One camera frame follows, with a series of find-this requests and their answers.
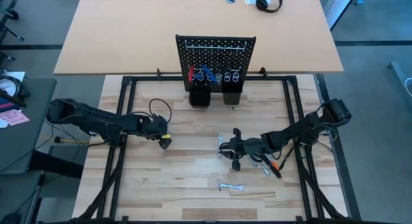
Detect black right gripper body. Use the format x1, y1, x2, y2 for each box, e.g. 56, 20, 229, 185
232, 127, 270, 172

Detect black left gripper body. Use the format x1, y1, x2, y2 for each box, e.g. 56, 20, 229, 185
141, 113, 172, 141

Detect blue T-handle hex key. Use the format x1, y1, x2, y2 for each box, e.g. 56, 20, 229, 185
201, 64, 216, 82

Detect silver combination wrench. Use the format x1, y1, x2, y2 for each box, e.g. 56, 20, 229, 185
256, 161, 272, 178
216, 182, 246, 192

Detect grey orange utility knife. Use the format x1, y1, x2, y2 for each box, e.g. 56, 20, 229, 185
264, 154, 279, 171

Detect large black pegboard bin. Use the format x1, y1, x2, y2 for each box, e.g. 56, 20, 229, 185
189, 83, 212, 109

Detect black perforated pegboard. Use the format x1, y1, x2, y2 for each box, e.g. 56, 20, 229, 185
174, 34, 258, 93

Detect beige desk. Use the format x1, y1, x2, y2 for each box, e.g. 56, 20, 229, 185
53, 0, 344, 77

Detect black box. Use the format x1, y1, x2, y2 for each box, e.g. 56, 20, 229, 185
28, 149, 85, 180

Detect grey table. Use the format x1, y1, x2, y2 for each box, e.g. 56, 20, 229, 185
0, 78, 57, 176

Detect pink sticky notes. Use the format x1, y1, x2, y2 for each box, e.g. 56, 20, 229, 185
0, 109, 31, 127

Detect black headphones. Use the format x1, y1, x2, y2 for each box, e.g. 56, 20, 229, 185
255, 0, 283, 14

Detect white paper sheet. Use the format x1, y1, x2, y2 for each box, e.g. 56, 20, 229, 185
0, 71, 26, 83

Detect white partition panel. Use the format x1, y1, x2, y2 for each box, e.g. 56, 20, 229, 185
323, 0, 360, 31

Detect grey power strip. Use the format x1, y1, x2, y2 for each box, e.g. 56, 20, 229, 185
388, 61, 412, 89

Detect black chair base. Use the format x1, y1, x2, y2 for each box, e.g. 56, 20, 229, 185
0, 8, 25, 42

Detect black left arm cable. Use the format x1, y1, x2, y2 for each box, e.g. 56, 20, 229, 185
148, 98, 173, 124

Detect black aluminium rig frame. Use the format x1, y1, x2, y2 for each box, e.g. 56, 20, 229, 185
72, 74, 362, 224

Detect white ring holder rail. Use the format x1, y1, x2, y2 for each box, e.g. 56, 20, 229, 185
187, 65, 242, 84

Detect white multi-hook rail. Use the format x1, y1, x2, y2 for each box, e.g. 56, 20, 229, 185
184, 40, 248, 53

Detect black coiled cable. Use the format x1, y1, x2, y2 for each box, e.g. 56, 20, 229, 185
0, 75, 24, 99

